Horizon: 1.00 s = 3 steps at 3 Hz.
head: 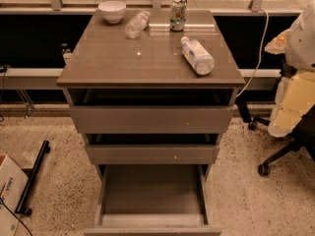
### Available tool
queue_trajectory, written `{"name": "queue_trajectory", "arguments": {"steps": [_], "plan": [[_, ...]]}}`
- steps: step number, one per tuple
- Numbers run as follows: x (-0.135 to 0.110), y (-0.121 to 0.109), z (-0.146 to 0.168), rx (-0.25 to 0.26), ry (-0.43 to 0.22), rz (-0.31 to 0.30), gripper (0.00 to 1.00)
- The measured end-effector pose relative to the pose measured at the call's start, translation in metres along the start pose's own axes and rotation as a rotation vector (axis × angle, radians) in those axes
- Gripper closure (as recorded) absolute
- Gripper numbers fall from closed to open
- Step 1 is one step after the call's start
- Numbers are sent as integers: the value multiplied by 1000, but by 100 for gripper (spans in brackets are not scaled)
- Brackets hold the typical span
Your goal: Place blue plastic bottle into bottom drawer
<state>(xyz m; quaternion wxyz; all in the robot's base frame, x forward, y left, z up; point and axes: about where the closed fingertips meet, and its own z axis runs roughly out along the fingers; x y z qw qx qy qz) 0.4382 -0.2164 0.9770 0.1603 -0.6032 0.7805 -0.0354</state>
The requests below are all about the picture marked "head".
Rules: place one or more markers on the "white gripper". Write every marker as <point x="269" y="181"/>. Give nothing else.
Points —
<point x="302" y="44"/>

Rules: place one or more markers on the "blue label plastic bottle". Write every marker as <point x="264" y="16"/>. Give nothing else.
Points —
<point x="198" y="57"/>

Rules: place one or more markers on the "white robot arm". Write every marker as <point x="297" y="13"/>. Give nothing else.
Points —
<point x="300" y="42"/>

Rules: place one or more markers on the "grey top drawer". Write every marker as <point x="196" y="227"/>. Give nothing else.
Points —
<point x="149" y="111"/>

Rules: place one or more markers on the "grey drawer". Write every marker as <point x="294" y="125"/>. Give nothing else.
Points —
<point x="153" y="148"/>
<point x="149" y="111"/>
<point x="152" y="200"/>

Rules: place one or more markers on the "grey drawer cabinet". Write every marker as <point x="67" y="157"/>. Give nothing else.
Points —
<point x="105" y="58"/>

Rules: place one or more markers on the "clear crushed plastic bottle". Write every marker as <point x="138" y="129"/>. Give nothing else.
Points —
<point x="137" y="24"/>

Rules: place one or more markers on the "grey bottom drawer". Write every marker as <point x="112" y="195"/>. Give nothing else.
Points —
<point x="152" y="200"/>

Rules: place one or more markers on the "grey middle drawer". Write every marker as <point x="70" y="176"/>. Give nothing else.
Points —
<point x="153" y="148"/>

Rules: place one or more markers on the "small bottle behind cabinet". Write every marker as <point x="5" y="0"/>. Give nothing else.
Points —
<point x="66" y="52"/>

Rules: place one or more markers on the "colourful drink can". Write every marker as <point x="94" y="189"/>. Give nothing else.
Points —
<point x="177" y="15"/>

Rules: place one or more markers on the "white ceramic bowl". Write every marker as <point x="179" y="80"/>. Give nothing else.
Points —
<point x="112" y="11"/>

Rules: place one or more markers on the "cardboard box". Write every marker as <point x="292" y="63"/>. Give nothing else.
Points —
<point x="12" y="182"/>

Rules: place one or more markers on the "black metal bar stand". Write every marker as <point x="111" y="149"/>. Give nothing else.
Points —
<point x="22" y="206"/>

